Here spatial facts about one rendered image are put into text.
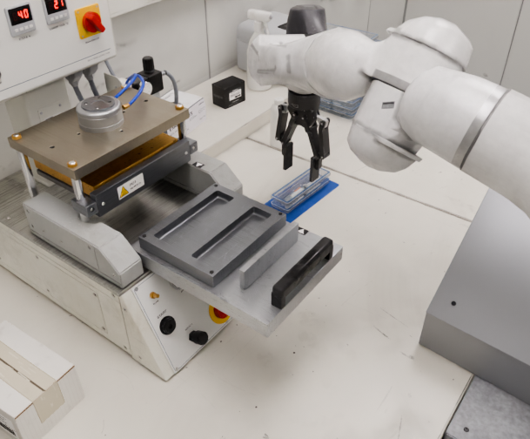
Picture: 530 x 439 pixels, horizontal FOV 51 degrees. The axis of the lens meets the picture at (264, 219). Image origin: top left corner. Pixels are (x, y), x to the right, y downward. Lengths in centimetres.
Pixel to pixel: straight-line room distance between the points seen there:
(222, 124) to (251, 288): 88
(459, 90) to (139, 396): 72
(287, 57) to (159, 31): 89
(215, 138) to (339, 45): 86
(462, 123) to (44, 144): 68
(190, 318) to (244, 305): 22
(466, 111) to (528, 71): 261
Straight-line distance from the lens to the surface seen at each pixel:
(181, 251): 93
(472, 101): 69
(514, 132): 68
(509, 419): 109
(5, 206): 123
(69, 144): 102
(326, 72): 83
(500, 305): 106
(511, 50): 328
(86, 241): 97
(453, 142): 69
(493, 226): 108
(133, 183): 102
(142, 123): 106
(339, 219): 139
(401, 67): 79
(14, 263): 129
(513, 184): 69
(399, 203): 147
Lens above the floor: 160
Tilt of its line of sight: 38 degrees down
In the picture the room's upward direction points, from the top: straight up
